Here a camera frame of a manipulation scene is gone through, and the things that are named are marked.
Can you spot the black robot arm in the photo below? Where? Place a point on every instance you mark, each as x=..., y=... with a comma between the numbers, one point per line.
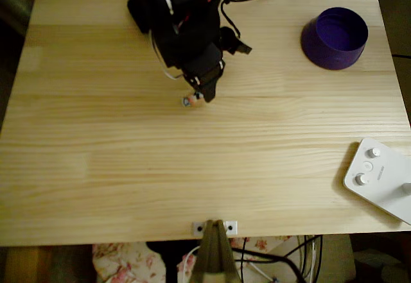
x=186, y=7

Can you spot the grey upholstered seat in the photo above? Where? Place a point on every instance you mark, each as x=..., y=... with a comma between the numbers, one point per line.
x=19, y=0

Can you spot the small orange and white object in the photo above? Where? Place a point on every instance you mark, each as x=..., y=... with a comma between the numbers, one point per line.
x=191, y=101

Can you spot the wooden table leg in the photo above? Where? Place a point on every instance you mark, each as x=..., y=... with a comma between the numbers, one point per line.
x=29, y=267

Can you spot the floral cloth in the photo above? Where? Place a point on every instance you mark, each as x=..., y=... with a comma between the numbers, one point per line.
x=122, y=263

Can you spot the black pole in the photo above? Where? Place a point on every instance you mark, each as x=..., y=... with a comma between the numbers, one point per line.
x=170, y=263

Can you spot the olive stand pole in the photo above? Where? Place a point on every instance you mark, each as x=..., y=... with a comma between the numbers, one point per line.
x=213, y=257

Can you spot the white metal bracket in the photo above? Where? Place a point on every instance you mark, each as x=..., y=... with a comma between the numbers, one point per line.
x=234, y=225

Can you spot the purple bowl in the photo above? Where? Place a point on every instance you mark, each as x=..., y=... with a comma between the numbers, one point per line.
x=340, y=36

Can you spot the white lamp base with knobs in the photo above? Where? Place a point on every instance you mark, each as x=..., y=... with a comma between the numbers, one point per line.
x=379, y=186

